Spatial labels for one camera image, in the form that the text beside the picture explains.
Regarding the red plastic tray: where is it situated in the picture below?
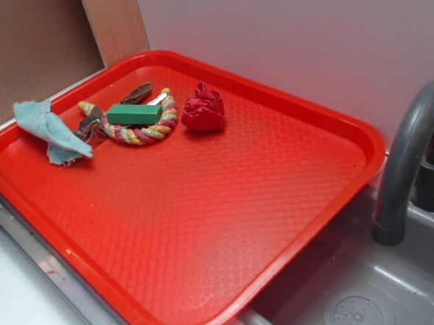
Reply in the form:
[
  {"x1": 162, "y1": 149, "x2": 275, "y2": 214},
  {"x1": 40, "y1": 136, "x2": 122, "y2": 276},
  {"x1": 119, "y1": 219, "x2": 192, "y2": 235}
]
[{"x1": 0, "y1": 51, "x2": 385, "y2": 325}]

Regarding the crumpled red paper ball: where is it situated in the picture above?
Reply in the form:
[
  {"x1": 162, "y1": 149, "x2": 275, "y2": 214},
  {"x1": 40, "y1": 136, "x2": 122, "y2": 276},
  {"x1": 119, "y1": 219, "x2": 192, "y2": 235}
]
[{"x1": 180, "y1": 82, "x2": 226, "y2": 132}]

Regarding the grey plastic sink basin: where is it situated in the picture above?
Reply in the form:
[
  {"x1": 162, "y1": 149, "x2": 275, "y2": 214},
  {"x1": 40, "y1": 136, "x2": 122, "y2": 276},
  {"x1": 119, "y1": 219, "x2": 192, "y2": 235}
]
[{"x1": 240, "y1": 188, "x2": 434, "y2": 325}]

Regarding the light blue cloth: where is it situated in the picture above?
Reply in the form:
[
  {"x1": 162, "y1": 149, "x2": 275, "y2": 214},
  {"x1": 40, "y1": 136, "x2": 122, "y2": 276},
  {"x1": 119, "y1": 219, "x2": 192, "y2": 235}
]
[{"x1": 13, "y1": 100, "x2": 93, "y2": 165}]

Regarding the green rectangular block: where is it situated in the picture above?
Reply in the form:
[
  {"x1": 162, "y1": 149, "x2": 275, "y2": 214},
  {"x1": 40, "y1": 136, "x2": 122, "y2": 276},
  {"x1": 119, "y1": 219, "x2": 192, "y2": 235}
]
[{"x1": 107, "y1": 104, "x2": 162, "y2": 125}]

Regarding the wooden board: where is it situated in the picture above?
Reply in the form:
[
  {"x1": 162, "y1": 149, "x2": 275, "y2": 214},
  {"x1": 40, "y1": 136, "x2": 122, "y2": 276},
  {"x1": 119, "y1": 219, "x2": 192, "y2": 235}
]
[{"x1": 81, "y1": 0, "x2": 150, "y2": 67}]

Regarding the multicolour rope ring toy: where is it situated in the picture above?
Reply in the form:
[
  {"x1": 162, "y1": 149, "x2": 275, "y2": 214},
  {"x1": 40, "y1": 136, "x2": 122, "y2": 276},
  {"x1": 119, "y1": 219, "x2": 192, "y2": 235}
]
[{"x1": 74, "y1": 85, "x2": 181, "y2": 149}]

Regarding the metal edge rail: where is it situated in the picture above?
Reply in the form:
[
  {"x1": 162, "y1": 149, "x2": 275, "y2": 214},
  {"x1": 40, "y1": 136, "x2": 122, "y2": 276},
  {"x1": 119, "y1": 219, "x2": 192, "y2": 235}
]
[{"x1": 0, "y1": 200, "x2": 124, "y2": 325}]

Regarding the metal can opener tool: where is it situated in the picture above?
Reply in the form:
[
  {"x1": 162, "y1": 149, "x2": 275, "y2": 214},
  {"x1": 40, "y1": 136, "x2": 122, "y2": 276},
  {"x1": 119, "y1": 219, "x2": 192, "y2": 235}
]
[{"x1": 72, "y1": 77, "x2": 171, "y2": 147}]

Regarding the grey plastic faucet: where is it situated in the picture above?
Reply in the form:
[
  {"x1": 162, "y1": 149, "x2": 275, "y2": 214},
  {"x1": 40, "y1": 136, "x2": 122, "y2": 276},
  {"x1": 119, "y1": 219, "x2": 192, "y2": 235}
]
[{"x1": 371, "y1": 80, "x2": 434, "y2": 246}]

